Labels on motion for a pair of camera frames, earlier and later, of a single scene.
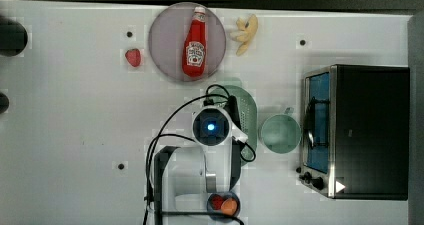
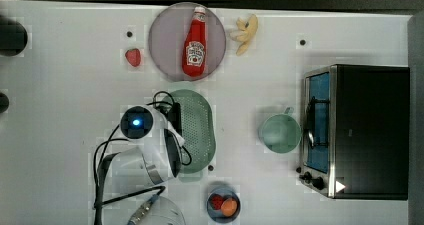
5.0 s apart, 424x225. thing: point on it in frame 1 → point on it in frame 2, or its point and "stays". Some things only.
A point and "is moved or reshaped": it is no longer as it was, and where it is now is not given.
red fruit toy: [216, 201] stays
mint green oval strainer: [245, 107] is moved or reshaped
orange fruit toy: [229, 206] stays
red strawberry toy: [133, 56] stays
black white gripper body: [232, 108] → [174, 117]
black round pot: [13, 37] stays
